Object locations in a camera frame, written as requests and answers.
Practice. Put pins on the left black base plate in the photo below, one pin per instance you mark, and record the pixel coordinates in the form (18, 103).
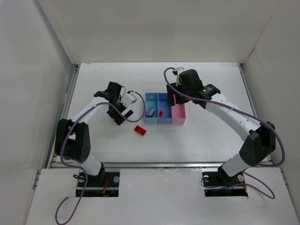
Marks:
(109, 187)

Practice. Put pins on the large red lego brick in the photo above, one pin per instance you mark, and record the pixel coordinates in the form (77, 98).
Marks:
(141, 131)

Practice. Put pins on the aluminium rail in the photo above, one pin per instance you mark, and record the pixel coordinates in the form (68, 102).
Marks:
(162, 165)

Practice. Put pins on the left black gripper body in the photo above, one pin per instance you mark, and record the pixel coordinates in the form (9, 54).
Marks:
(116, 115)

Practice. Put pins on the pink container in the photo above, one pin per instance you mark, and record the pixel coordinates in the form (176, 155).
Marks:
(178, 114)

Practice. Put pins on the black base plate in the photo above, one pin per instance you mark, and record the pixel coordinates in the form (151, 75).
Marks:
(215, 186)
(109, 187)

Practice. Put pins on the purple flower top lego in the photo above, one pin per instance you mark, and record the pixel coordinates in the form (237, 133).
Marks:
(150, 112)

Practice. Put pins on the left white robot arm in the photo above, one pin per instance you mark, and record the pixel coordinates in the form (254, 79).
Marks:
(73, 135)

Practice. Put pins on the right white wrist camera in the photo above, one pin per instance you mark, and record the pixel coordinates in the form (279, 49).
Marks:
(177, 72)

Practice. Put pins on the light blue container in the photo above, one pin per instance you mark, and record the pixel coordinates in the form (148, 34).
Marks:
(151, 100)

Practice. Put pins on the dark blue container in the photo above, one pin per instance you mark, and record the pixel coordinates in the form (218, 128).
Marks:
(162, 105)

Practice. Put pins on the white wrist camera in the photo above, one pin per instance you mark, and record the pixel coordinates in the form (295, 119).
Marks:
(128, 99)
(177, 72)

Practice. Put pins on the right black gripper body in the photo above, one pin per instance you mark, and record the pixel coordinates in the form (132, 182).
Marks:
(177, 94)

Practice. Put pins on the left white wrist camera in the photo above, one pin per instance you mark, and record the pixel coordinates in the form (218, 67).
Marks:
(128, 99)

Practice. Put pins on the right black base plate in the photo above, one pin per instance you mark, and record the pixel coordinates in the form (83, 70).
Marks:
(215, 186)

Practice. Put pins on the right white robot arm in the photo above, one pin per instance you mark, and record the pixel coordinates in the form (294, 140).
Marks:
(258, 136)

